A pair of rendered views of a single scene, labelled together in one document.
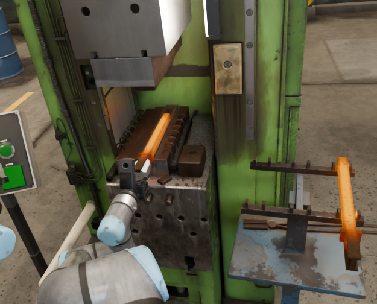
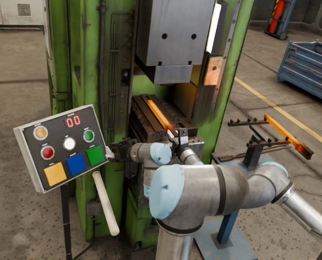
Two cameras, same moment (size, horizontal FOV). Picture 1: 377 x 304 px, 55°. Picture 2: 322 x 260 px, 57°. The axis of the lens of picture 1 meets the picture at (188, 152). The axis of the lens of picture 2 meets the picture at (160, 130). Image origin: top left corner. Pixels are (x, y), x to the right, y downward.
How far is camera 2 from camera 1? 112 cm
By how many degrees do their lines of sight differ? 34
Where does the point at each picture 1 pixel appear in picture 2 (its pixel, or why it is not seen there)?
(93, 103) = (122, 96)
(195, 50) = not seen: hidden behind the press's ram
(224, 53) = (214, 62)
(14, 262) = not seen: outside the picture
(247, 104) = (215, 90)
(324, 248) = (260, 162)
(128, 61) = (179, 67)
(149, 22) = (199, 45)
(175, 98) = (141, 89)
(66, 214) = (4, 201)
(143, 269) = (282, 169)
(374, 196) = not seen: hidden behind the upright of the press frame
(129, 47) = (183, 59)
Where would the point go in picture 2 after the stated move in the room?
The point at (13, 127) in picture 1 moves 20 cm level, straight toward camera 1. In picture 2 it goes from (91, 117) to (129, 132)
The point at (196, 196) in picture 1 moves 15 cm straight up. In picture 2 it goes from (198, 148) to (203, 126)
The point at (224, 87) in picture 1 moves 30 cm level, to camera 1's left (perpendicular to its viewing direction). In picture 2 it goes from (209, 81) to (169, 90)
